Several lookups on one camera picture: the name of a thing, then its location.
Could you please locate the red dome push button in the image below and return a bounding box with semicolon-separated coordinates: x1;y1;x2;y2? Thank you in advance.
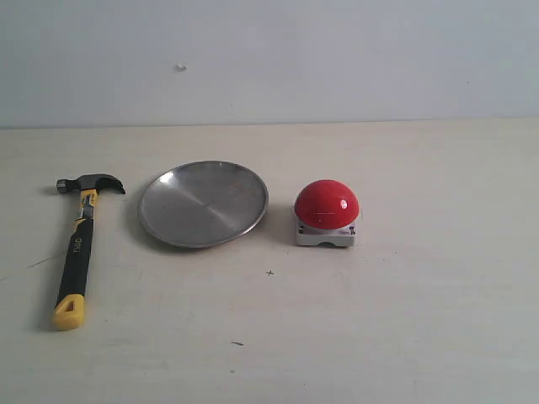
294;179;361;247

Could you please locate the round steel plate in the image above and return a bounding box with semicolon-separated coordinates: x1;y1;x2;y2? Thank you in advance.
138;161;269;249

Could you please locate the yellow black claw hammer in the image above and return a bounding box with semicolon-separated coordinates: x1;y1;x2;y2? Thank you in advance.
52;173;125;331

